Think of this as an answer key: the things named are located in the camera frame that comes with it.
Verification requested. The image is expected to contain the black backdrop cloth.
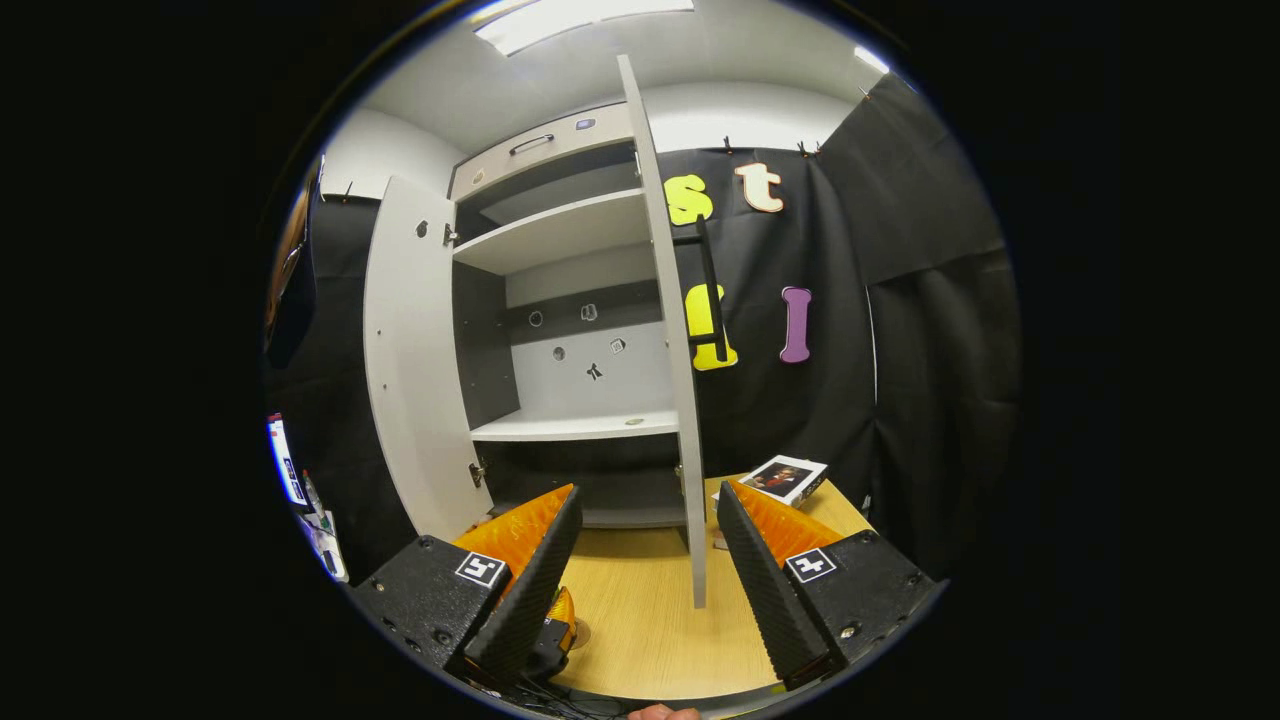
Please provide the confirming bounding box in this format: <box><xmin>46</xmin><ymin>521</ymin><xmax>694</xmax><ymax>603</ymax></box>
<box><xmin>265</xmin><ymin>75</ymin><xmax>1021</xmax><ymax>586</ymax></box>

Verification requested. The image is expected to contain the large ceiling light panel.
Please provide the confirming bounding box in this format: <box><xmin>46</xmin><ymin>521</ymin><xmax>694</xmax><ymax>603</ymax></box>
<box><xmin>472</xmin><ymin>0</ymin><xmax>696</xmax><ymax>56</ymax></box>

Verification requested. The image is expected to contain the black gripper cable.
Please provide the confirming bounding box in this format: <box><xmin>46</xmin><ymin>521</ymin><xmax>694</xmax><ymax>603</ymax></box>
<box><xmin>500</xmin><ymin>670</ymin><xmax>641</xmax><ymax>717</ymax></box>

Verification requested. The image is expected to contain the white photo cover book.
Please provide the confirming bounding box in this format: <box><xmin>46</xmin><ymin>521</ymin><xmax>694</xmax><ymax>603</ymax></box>
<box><xmin>740</xmin><ymin>455</ymin><xmax>830</xmax><ymax>507</ymax></box>

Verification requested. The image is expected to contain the white blue-edged board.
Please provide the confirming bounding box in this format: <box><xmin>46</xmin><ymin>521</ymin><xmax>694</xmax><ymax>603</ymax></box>
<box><xmin>267</xmin><ymin>415</ymin><xmax>311</xmax><ymax>511</ymax></box>

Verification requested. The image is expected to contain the grey cabinet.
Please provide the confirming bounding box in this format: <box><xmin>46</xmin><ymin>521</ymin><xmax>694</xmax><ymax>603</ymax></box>
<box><xmin>445</xmin><ymin>100</ymin><xmax>691</xmax><ymax>529</ymax></box>

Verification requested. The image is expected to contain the black door handle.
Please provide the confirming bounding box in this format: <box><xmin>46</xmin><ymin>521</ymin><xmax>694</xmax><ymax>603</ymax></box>
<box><xmin>688</xmin><ymin>215</ymin><xmax>729</xmax><ymax>363</ymax></box>

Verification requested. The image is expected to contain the grey cabinet drawer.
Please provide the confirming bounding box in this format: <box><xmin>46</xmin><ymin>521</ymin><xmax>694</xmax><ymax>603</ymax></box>
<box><xmin>448</xmin><ymin>102</ymin><xmax>637</xmax><ymax>201</ymax></box>

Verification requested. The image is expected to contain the grey cabinet door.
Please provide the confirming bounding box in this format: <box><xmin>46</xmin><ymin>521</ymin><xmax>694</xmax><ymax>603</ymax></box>
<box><xmin>363</xmin><ymin>177</ymin><xmax>493</xmax><ymax>541</ymax></box>
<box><xmin>616</xmin><ymin>55</ymin><xmax>709</xmax><ymax>609</ymax></box>

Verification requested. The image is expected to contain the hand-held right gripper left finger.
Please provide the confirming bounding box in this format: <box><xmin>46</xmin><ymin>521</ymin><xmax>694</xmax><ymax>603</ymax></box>
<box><xmin>348</xmin><ymin>483</ymin><xmax>585</xmax><ymax>693</ymax></box>

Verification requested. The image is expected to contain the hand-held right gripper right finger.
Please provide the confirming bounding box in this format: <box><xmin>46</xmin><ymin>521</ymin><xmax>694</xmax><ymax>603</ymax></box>
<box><xmin>716</xmin><ymin>479</ymin><xmax>949</xmax><ymax>693</ymax></box>

